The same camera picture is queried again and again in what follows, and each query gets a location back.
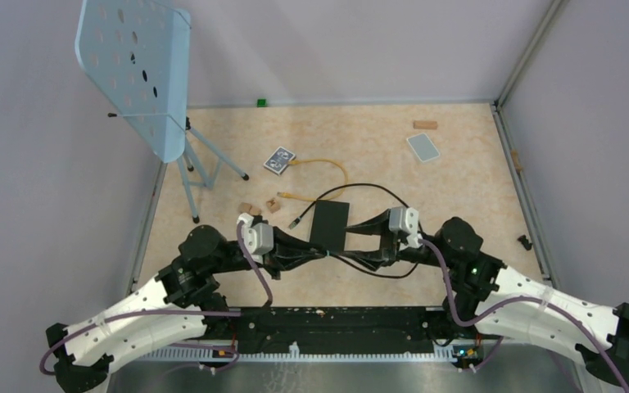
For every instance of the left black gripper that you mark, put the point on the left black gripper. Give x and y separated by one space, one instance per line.
284 248

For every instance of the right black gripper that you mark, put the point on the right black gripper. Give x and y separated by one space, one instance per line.
390 241

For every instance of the black network switch box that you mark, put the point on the black network switch box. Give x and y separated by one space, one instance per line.
328 228

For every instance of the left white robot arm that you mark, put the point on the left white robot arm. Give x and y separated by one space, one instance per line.
179 302

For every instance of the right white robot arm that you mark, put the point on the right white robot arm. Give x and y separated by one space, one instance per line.
486 296

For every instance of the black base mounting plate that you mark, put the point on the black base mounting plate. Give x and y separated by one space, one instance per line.
355 330

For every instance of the blue playing card deck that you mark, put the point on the blue playing card deck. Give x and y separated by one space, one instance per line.
278 162

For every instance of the grey card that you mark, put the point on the grey card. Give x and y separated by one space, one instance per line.
423 147

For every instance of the long wooden block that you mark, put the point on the long wooden block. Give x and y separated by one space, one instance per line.
425 124

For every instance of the small black clip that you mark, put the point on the small black clip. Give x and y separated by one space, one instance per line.
525 242

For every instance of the light blue music stand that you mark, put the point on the light blue music stand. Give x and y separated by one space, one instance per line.
137 53

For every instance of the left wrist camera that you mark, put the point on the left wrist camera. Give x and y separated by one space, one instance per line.
258 238

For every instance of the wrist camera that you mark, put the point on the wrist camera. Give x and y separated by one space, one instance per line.
258 238
404 222

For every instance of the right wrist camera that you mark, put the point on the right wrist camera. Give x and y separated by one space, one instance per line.
404 222

